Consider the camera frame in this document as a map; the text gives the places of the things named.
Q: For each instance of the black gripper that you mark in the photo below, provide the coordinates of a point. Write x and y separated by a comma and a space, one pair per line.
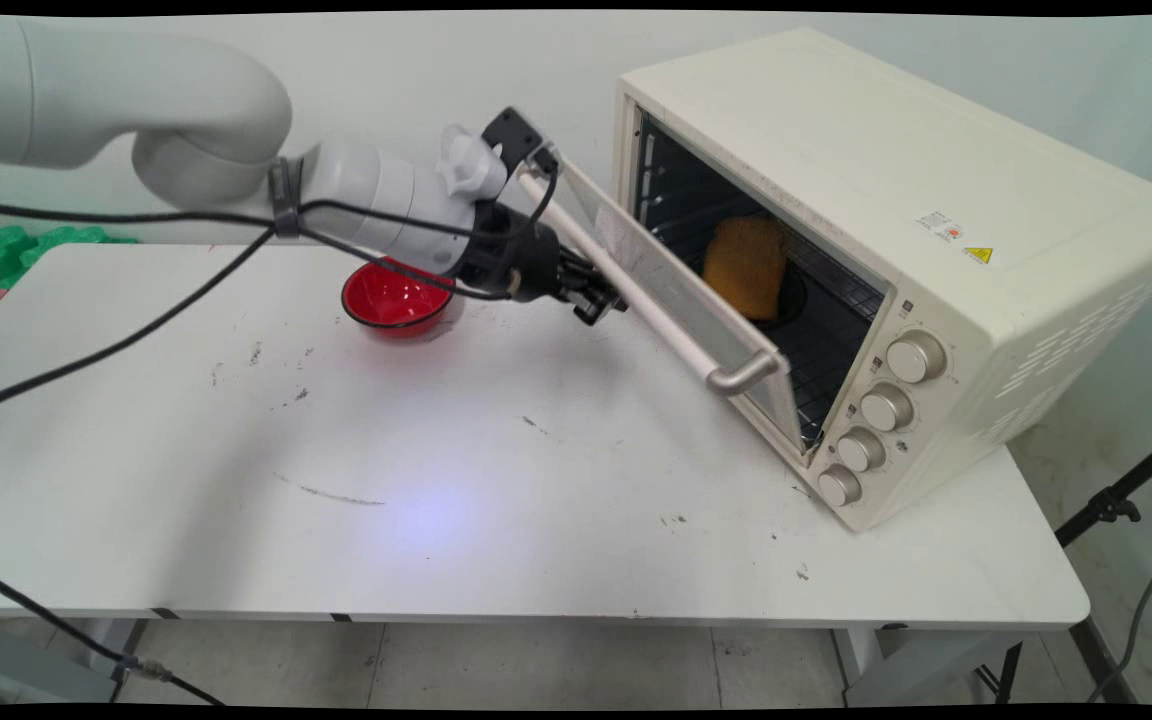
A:
521, 260

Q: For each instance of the cream toaster oven body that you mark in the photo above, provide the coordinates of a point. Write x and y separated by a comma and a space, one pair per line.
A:
836, 150

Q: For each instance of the white label sticker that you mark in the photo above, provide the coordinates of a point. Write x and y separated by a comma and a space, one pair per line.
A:
939, 226

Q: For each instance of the black tripod stand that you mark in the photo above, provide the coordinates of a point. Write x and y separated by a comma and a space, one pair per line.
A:
1116, 500

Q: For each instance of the black round plate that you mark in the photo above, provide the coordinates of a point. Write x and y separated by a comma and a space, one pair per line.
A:
794, 300

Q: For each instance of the red bowl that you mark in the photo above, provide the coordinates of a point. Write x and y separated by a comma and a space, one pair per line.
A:
394, 298

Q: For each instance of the yellow warning sticker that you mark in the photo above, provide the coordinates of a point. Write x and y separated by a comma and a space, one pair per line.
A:
978, 255

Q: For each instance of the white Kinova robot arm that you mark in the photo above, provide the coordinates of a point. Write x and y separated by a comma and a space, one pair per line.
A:
186, 100

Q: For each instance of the white table leg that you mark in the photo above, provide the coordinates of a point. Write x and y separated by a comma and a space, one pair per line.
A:
26, 665
916, 665

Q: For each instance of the toasted bread slice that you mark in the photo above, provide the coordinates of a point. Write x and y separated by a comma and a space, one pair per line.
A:
746, 265

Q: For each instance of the silver oven knob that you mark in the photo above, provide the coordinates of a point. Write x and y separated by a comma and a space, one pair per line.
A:
860, 449
839, 485
886, 407
916, 357

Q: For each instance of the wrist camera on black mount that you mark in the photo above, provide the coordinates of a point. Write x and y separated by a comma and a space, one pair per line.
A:
513, 135

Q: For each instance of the cream glass oven door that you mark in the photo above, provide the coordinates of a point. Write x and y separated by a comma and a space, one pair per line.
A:
681, 300

